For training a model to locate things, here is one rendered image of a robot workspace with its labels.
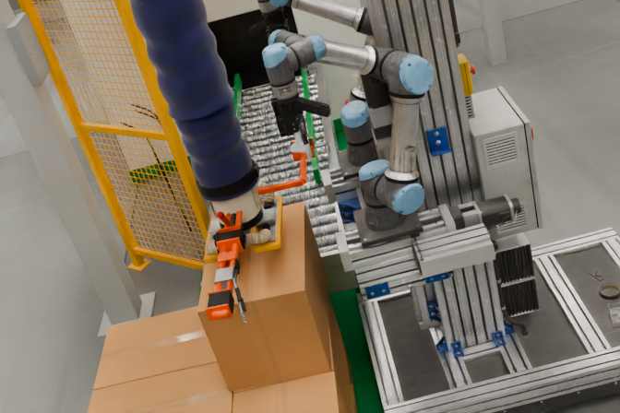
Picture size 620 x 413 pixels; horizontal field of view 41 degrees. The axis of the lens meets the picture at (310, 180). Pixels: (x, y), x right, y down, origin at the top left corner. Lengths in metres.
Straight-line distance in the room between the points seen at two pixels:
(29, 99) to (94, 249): 0.89
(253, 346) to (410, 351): 0.85
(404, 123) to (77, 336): 2.76
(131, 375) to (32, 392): 1.22
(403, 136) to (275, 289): 0.74
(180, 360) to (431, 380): 1.03
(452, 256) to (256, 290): 0.71
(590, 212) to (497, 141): 1.73
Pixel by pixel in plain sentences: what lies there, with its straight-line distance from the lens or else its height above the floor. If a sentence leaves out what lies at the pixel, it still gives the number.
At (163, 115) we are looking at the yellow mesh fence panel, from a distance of 4.20.
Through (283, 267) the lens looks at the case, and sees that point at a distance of 3.10.
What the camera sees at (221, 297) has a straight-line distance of 2.62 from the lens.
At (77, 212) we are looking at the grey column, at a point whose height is 0.76.
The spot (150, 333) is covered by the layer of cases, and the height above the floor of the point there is 0.54.
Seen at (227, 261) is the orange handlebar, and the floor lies 1.17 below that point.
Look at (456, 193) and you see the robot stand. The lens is 3.19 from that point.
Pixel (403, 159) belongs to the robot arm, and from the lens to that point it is 2.76.
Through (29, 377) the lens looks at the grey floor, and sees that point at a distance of 4.82.
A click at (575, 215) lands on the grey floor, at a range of 4.72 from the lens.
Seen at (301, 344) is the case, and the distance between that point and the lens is 3.12.
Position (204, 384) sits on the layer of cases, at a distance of 3.37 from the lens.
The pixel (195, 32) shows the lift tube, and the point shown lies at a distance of 2.75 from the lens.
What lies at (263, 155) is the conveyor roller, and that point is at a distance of 4.79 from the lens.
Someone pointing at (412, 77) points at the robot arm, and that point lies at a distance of 2.65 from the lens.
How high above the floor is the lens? 2.70
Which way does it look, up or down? 29 degrees down
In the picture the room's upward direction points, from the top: 16 degrees counter-clockwise
